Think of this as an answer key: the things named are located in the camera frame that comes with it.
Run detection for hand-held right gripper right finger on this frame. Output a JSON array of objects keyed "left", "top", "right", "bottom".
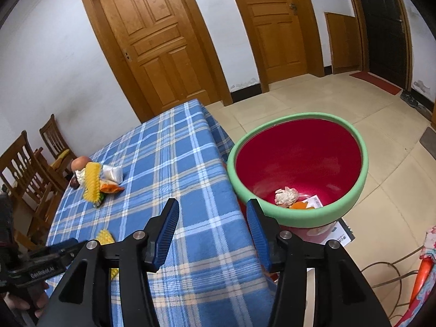
[{"left": 246, "top": 198, "right": 392, "bottom": 327}]

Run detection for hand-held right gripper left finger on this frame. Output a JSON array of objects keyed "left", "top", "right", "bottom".
[{"left": 37, "top": 198, "right": 180, "bottom": 327}]

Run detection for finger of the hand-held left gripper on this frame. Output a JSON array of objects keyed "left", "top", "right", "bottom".
[
  {"left": 32, "top": 238, "right": 80, "bottom": 256},
  {"left": 56, "top": 243, "right": 89, "bottom": 267}
]

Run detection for yellow foam fruit net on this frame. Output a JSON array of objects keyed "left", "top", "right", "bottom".
[
  {"left": 83, "top": 162, "right": 103, "bottom": 203},
  {"left": 95, "top": 230, "right": 120, "bottom": 280}
]

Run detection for white paper wad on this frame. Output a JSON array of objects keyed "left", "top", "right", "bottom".
[{"left": 274, "top": 187, "right": 299, "bottom": 208}]

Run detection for white green medicine box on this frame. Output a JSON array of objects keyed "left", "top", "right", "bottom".
[{"left": 300, "top": 195, "right": 323, "bottom": 209}]

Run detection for orange snack wrapper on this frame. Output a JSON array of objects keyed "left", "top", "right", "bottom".
[{"left": 99, "top": 181, "right": 125, "bottom": 194}]

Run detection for white plastic wrapper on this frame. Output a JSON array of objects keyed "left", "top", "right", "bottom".
[{"left": 101, "top": 164, "right": 124, "bottom": 183}]

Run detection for red bin with green rim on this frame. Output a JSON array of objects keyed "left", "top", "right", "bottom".
[{"left": 226, "top": 112, "right": 369, "bottom": 246}]

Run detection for person's left hand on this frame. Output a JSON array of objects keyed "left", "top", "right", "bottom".
[{"left": 0, "top": 282, "right": 50, "bottom": 319}]

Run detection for blue plaid tablecloth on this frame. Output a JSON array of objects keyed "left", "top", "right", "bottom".
[{"left": 44, "top": 99, "right": 283, "bottom": 327}]

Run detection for apple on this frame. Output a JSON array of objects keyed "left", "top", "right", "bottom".
[{"left": 71, "top": 156, "right": 92, "bottom": 172}]

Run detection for white printed paper box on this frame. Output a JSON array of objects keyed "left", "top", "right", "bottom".
[{"left": 332, "top": 220, "right": 355, "bottom": 247}]

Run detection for wooden chair with cushion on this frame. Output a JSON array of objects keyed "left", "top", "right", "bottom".
[{"left": 39, "top": 114, "right": 74, "bottom": 178}]

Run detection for colourful printed cloth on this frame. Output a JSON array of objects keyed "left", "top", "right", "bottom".
[{"left": 397, "top": 226, "right": 436, "bottom": 327}]

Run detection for red doormat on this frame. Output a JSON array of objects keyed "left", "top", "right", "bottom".
[{"left": 349, "top": 71, "right": 402, "bottom": 96}]

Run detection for grey floor mat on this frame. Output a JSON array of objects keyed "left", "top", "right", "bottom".
[{"left": 418, "top": 127, "right": 436, "bottom": 160}]

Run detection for dark shoes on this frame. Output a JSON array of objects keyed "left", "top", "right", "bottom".
[{"left": 400, "top": 90, "right": 433, "bottom": 120}]

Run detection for small wooden cabinet door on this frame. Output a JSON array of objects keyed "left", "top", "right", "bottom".
[{"left": 323, "top": 12, "right": 363, "bottom": 74}]

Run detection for dark metal door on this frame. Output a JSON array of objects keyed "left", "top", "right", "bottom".
[{"left": 342, "top": 0, "right": 414, "bottom": 91}]

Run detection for thin floor cable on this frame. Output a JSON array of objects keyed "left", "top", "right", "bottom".
[{"left": 359, "top": 247, "right": 425, "bottom": 317}]

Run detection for wooden panel door with handle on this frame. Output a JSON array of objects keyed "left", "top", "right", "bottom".
[{"left": 223, "top": 0, "right": 326, "bottom": 92}]

